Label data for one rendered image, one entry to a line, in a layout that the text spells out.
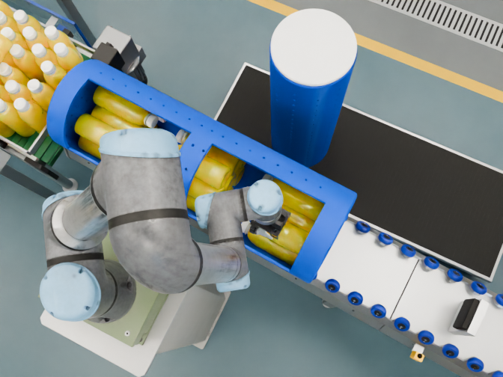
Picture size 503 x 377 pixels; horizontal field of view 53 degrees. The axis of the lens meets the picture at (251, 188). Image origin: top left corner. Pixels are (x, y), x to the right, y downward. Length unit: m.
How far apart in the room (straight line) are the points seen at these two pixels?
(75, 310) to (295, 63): 1.01
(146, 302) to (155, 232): 0.59
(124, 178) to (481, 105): 2.42
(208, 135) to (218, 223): 0.36
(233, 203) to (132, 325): 0.40
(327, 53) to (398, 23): 1.39
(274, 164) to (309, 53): 0.48
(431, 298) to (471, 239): 0.94
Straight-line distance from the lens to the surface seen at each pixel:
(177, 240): 0.71
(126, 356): 1.40
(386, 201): 2.47
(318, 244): 1.30
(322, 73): 1.66
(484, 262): 2.55
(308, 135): 2.04
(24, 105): 1.72
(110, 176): 0.74
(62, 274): 1.09
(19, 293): 2.80
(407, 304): 1.62
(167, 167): 0.73
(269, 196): 1.08
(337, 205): 1.32
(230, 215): 1.10
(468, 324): 1.51
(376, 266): 1.61
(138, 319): 1.28
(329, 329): 2.51
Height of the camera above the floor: 2.50
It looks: 75 degrees down
